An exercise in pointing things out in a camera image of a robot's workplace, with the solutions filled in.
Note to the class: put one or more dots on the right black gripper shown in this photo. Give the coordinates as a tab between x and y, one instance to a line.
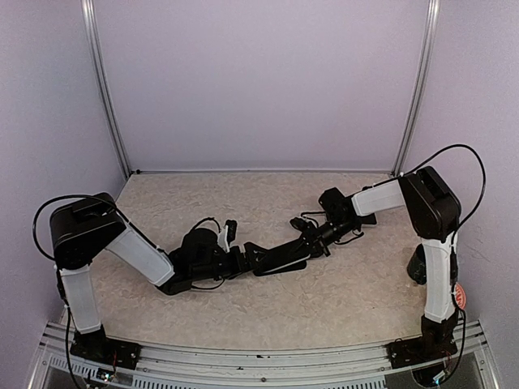
315	244

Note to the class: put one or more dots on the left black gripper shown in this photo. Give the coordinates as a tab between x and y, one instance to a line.
250	258

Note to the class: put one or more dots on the black phone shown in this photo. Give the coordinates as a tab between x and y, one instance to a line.
370	219
286	254

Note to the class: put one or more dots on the dark phone case underneath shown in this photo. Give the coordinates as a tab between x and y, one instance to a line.
297	266

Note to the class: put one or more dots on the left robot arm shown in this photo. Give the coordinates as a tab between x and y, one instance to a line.
83	225

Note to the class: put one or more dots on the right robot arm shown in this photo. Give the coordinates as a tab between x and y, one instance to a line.
435	214

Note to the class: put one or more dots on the black cup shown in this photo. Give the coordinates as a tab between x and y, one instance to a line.
416	268

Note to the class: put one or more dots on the red white patterned coaster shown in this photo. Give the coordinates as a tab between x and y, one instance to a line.
459	296

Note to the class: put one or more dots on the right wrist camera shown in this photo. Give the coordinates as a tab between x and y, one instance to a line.
300	223

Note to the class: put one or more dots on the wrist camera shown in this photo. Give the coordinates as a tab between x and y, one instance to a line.
227	235
300	223

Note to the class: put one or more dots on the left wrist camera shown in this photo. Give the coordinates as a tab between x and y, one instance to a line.
227	235

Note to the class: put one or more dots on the aluminium front rail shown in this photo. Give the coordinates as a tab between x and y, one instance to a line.
365	366

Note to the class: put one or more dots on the right aluminium corner post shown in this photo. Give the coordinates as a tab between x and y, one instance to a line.
420	83

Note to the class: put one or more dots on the aluminium corner post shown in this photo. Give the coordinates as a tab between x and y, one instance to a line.
420	83
90	23

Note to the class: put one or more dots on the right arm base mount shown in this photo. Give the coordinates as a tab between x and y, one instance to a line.
421	350

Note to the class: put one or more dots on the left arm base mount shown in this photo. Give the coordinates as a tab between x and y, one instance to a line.
98	347

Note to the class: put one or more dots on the left aluminium corner post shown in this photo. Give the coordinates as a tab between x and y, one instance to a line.
90	23

